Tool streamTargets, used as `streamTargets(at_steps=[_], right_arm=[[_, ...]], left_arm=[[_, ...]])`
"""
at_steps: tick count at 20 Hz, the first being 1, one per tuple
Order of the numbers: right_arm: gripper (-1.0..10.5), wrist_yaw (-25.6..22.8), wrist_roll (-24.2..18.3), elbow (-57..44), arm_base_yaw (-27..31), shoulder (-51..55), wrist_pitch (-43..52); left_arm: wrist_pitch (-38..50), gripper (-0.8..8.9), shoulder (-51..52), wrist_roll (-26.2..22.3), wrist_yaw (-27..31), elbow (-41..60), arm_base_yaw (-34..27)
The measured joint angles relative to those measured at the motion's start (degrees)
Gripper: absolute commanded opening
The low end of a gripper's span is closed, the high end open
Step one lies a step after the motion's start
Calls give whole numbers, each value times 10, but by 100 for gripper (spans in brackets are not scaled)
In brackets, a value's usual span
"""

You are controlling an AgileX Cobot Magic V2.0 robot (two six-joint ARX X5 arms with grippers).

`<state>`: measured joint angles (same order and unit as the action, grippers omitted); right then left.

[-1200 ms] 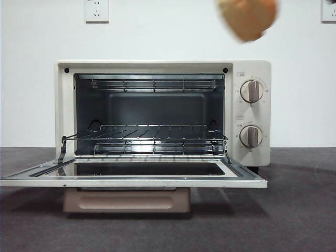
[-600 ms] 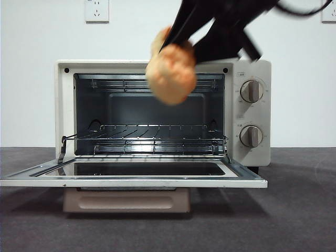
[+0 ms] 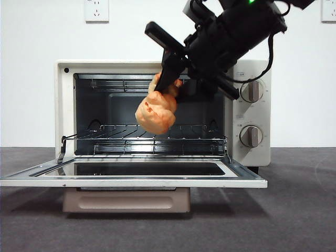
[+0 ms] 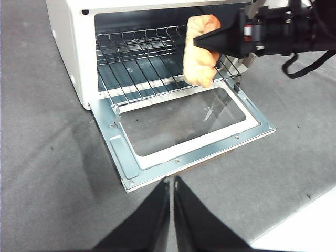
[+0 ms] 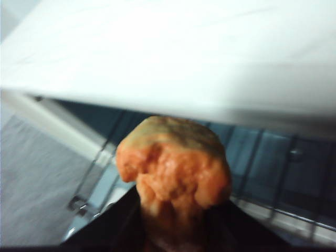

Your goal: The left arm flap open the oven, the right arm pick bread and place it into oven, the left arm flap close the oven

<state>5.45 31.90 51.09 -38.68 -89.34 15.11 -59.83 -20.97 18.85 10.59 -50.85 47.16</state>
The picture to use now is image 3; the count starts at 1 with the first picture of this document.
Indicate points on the golden braided bread loaf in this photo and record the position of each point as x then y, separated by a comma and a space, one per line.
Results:
155, 115

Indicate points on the temperature oven knob beige grip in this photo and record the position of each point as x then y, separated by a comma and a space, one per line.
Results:
253, 92

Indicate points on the white wall socket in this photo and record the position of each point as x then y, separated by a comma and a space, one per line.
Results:
96, 11
329, 11

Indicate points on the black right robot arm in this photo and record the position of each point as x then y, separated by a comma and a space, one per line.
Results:
252, 23

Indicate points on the white Toshiba toaster oven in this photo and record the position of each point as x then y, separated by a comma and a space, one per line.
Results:
63, 105

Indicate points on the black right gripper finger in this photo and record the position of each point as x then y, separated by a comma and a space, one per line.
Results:
169, 71
189, 90

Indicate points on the timer oven knob beige grip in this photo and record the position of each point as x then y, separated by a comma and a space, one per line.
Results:
251, 136

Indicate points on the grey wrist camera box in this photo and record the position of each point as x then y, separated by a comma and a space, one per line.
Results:
194, 11

